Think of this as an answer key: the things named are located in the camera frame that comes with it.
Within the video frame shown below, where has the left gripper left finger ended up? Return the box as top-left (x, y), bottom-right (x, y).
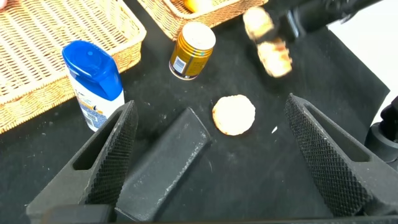
top-left (26, 100), bottom-right (139, 218)

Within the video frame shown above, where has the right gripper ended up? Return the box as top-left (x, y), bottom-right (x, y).
top-left (257, 0), bottom-right (382, 45)

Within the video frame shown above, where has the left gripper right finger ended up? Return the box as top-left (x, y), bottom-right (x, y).
top-left (284, 93), bottom-right (398, 217)

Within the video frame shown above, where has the long ridged pastry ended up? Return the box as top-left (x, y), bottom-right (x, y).
top-left (242, 6), bottom-right (294, 78)

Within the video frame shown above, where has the golden drink can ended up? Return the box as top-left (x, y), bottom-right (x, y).
top-left (169, 21), bottom-right (217, 81)

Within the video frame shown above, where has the round cream puff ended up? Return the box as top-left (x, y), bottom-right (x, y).
top-left (211, 94), bottom-right (257, 137)

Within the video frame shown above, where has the wicker basket holding food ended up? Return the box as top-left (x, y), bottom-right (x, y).
top-left (136, 0), bottom-right (270, 42)

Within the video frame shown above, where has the wicker basket holding toiletries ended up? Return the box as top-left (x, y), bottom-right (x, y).
top-left (0, 0), bottom-right (147, 134)

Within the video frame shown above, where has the black leather pouch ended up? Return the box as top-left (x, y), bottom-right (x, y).
top-left (114, 107), bottom-right (213, 222)

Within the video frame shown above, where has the yellow lemon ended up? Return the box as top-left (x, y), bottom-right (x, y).
top-left (183, 0), bottom-right (214, 14)

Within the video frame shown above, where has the black table cloth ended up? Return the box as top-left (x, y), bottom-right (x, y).
top-left (0, 0), bottom-right (391, 224)

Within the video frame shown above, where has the white shampoo bottle blue cap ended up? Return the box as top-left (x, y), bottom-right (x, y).
top-left (62, 40), bottom-right (126, 133)

